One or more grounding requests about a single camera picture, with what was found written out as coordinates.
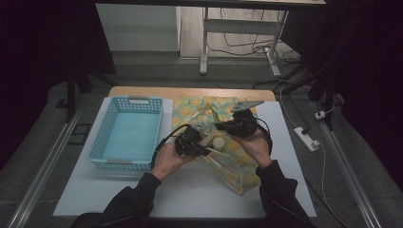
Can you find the small white adapter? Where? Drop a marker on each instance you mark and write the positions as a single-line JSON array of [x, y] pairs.
[[320, 115]]

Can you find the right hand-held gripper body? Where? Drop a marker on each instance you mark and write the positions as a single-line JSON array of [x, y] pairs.
[[244, 123]]

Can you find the white standing desk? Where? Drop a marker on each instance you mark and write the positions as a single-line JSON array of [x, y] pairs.
[[240, 27]]

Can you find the black rectangular floor frame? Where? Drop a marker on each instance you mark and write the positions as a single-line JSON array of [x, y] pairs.
[[73, 134]]

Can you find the person's right hand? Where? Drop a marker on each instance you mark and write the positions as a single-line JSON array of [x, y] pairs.
[[258, 148]]

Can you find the light blue plastic basket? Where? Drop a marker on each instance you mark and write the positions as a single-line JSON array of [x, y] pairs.
[[126, 139]]

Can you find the white power strip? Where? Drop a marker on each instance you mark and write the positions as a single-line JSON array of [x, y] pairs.
[[306, 138]]

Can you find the light grey cabinet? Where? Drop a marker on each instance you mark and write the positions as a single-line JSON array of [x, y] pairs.
[[136, 28]]

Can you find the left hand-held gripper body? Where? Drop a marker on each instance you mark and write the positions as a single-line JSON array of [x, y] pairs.
[[188, 141]]

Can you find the black metal stand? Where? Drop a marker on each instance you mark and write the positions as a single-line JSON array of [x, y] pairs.
[[329, 91], [71, 95]]

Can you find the orange print tote bag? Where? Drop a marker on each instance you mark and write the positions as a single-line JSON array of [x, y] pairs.
[[234, 148]]

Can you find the white table mat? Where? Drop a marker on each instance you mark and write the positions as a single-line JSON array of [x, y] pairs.
[[196, 202]]

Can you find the aluminium rail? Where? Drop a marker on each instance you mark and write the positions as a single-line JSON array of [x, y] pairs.
[[348, 171], [44, 171]]

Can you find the person's left hand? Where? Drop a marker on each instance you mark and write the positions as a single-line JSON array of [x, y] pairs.
[[166, 158]]

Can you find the black curtain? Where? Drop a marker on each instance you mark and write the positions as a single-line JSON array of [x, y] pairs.
[[31, 63], [374, 79]]

